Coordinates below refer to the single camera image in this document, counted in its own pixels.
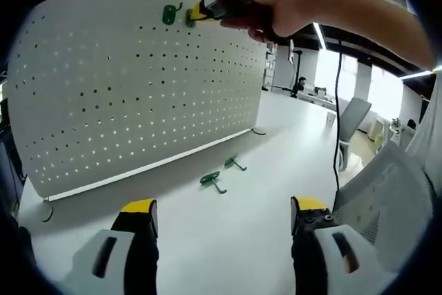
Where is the green hook assembly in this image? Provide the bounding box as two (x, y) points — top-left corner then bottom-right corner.
(224, 155), (249, 171)
(162, 3), (184, 26)
(200, 170), (228, 194)
(185, 8), (198, 29)

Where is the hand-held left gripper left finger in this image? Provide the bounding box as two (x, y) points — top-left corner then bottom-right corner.
(70, 198), (160, 295)

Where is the white perforated mounting plate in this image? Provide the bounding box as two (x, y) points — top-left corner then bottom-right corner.
(6, 0), (269, 222)

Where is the black tripod stand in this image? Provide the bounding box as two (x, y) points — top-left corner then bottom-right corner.
(286, 39), (305, 86)

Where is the person's right hand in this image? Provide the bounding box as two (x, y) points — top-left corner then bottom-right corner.
(220, 0), (314, 44)

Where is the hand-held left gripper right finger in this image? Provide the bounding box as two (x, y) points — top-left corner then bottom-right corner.
(290, 195), (398, 295)

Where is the grey mesh office chair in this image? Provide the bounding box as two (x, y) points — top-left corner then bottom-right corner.
(333, 141), (434, 251)

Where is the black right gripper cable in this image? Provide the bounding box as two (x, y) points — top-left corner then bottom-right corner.
(331, 39), (343, 193)

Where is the metal storage shelf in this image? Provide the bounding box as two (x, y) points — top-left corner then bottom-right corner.
(262, 41), (278, 91)

